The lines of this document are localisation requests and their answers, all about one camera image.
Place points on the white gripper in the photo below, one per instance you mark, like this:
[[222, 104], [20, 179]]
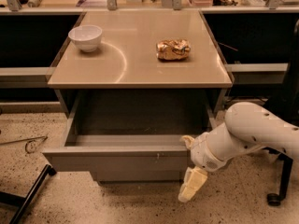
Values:
[[202, 154]]

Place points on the grey top drawer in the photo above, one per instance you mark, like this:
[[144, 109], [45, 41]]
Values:
[[131, 130]]

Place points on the grey drawer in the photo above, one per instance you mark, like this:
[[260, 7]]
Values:
[[131, 130], [136, 176]]

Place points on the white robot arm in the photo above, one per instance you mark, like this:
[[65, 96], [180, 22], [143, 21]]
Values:
[[247, 127]]

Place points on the grey bottom drawer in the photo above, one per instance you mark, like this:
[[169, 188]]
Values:
[[136, 176]]

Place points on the grey drawer cabinet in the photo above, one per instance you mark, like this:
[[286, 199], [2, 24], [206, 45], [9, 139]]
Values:
[[127, 60]]

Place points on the black robot wheeled base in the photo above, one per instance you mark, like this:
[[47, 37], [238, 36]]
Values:
[[284, 105]]

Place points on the crumpled gold foil bag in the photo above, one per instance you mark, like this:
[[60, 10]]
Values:
[[173, 49]]

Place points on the white ceramic bowl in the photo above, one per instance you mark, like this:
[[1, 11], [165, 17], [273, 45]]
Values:
[[87, 38]]

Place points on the black chair leg left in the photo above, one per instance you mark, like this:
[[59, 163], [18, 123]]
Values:
[[22, 202]]

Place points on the metal wire tool on floor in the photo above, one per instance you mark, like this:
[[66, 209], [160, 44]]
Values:
[[30, 144]]

